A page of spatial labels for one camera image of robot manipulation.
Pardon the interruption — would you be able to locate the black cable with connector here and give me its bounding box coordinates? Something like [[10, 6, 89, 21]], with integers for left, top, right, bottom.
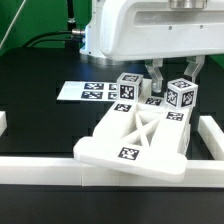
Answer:
[[23, 28, 87, 48]]

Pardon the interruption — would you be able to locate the white U-shaped obstacle wall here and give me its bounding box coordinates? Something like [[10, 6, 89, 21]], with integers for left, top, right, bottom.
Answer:
[[0, 116, 224, 187]]

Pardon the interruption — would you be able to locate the black vertical pole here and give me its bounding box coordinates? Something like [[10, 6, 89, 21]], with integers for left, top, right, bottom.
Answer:
[[66, 0, 76, 30]]

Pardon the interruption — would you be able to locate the thin white cable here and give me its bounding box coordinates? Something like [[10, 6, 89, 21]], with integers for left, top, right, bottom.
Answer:
[[0, 0, 28, 51]]

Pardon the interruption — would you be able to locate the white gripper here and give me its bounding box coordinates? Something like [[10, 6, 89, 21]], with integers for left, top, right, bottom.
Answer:
[[100, 0, 224, 93]]

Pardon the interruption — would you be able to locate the white marker base plate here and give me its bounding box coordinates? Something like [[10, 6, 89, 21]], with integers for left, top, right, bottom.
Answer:
[[57, 81, 117, 101]]

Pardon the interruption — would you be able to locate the white chair back frame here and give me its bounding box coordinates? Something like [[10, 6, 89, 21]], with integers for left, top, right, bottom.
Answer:
[[74, 98, 192, 182]]

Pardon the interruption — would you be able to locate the white tagged cube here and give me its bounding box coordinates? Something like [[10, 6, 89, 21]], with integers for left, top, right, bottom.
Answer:
[[117, 73, 143, 102], [165, 78, 198, 109]]

